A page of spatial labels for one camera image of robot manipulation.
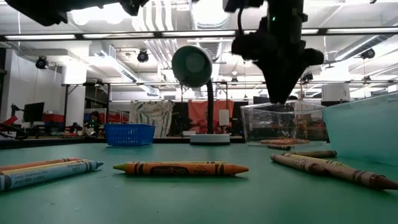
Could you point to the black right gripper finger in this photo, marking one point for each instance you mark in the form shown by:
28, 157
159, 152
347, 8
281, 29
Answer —
281, 84

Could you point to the clear plastic container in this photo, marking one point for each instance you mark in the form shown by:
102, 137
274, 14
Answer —
264, 124

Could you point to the red-orange crayon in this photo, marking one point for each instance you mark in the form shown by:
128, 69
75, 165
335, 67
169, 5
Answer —
273, 142
295, 140
280, 147

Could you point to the orange crayon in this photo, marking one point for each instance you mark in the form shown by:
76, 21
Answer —
40, 163
186, 169

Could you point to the blue crayon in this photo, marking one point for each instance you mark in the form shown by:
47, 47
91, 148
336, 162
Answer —
46, 175

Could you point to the thin metal rod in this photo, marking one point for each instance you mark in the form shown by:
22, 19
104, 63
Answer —
301, 91

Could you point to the black monitor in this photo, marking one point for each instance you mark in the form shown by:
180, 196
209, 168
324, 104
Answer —
34, 112
261, 100

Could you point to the black ceiling spotlight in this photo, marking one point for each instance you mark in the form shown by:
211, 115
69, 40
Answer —
41, 63
368, 53
142, 56
308, 77

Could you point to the black overhead beam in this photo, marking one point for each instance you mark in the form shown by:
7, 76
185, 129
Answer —
79, 36

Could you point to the white box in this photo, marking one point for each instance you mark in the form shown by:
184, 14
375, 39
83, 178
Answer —
335, 92

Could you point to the red-orange backdrop cloth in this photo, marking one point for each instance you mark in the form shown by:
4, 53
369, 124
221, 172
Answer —
222, 104

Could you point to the white sheet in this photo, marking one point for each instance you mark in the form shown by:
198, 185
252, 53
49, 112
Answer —
224, 117

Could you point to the person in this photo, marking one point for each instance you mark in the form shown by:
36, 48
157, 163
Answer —
203, 124
93, 123

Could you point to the black metal rack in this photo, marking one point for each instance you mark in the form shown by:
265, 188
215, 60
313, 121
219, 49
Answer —
66, 102

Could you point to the teal plastic bin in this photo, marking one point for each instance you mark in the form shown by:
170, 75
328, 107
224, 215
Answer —
367, 130

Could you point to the black panel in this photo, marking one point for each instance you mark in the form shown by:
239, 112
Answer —
178, 119

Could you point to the grey patterned cloth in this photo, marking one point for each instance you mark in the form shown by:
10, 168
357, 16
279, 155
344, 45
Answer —
152, 113

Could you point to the blue plastic basket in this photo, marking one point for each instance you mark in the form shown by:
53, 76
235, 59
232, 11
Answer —
130, 135

